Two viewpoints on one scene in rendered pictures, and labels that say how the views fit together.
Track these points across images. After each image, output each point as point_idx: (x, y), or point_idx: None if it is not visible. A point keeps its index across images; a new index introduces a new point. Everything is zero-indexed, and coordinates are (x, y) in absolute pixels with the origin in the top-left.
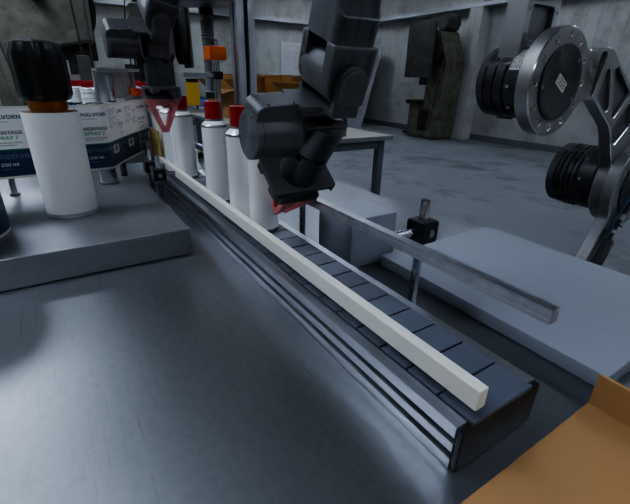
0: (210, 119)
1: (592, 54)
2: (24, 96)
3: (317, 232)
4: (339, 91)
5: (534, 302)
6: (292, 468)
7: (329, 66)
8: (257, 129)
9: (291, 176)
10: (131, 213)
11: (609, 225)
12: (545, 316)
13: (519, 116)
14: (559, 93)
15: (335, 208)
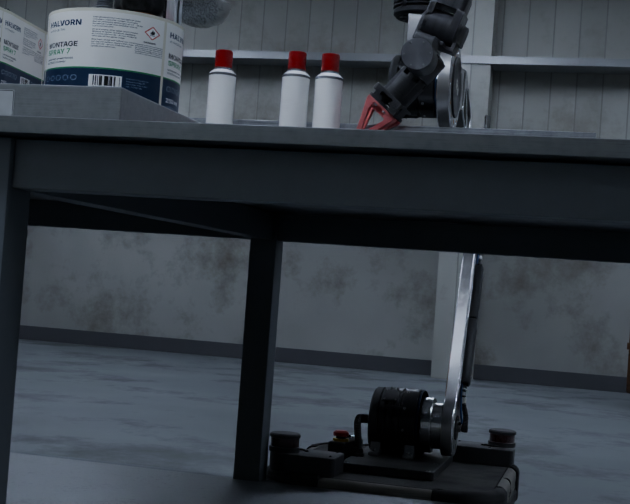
0: (227, 67)
1: (462, 71)
2: (148, 6)
3: None
4: (459, 37)
5: (587, 132)
6: None
7: (458, 22)
8: (432, 49)
9: (404, 96)
10: None
11: None
12: (593, 136)
13: (440, 108)
14: (456, 95)
15: (423, 126)
